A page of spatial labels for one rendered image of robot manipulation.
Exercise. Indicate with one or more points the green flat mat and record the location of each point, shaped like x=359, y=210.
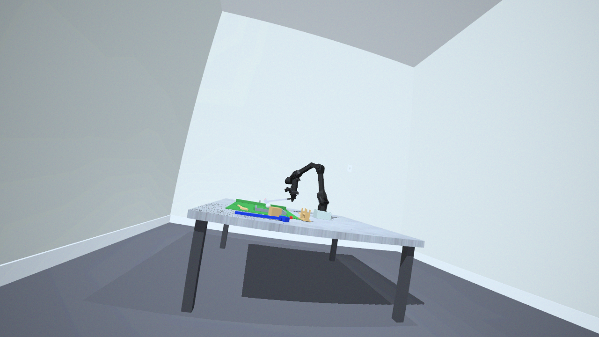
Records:
x=251, y=209

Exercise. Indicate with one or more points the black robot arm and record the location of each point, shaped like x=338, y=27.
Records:
x=321, y=195

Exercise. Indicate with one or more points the tan cube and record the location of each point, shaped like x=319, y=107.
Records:
x=274, y=211

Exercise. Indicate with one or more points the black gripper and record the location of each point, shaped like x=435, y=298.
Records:
x=294, y=192

